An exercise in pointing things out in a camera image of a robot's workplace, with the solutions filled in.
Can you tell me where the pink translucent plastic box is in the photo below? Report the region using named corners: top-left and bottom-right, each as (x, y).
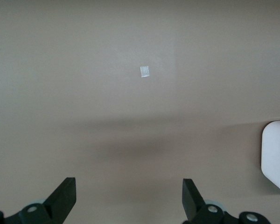
top-left (261, 119), bottom-right (280, 195)

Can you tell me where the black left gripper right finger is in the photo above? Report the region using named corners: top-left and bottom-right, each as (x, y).
top-left (182, 178), bottom-right (270, 224)

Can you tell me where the small square tape piece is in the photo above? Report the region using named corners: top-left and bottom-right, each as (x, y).
top-left (140, 66), bottom-right (151, 78)

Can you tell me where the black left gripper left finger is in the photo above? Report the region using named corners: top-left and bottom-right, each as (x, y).
top-left (0, 177), bottom-right (77, 224)

